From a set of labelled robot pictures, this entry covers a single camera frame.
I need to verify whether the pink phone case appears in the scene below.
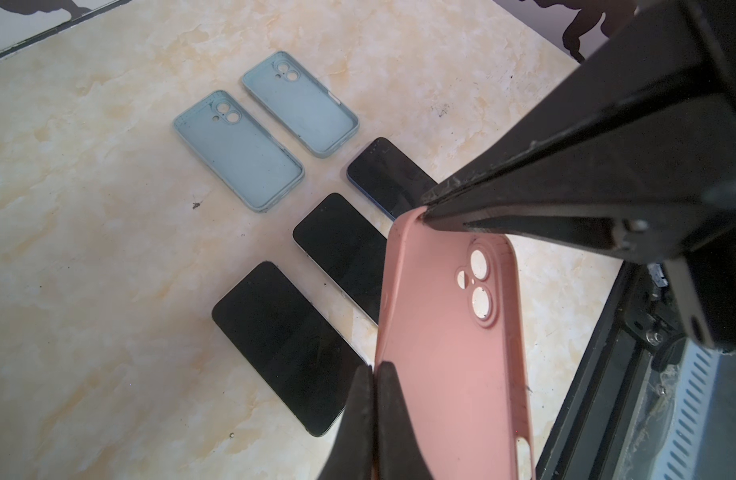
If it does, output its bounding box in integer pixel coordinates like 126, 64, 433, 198
375, 208, 534, 479

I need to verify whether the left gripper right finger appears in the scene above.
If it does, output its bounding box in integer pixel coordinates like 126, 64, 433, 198
375, 362, 432, 479

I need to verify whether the white phone case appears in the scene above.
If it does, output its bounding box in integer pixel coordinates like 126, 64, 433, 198
173, 90, 305, 213

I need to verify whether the phone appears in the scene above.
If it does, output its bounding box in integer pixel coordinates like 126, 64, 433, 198
292, 193, 386, 323
212, 261, 365, 437

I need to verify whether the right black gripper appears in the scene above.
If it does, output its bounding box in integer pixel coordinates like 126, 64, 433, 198
423, 1, 736, 351

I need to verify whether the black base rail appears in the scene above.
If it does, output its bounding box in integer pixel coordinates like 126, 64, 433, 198
536, 263, 686, 479

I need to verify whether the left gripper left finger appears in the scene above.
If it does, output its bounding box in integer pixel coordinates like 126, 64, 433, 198
318, 366, 375, 480

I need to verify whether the white slotted cable duct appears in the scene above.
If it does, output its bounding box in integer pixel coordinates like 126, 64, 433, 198
650, 341, 720, 479

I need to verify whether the light blue phone case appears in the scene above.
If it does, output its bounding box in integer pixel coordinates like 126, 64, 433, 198
241, 51, 359, 158

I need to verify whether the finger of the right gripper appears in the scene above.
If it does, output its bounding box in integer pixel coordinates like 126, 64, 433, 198
422, 1, 736, 205

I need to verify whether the black smartphone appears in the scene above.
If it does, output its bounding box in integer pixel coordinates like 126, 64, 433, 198
346, 137, 437, 220

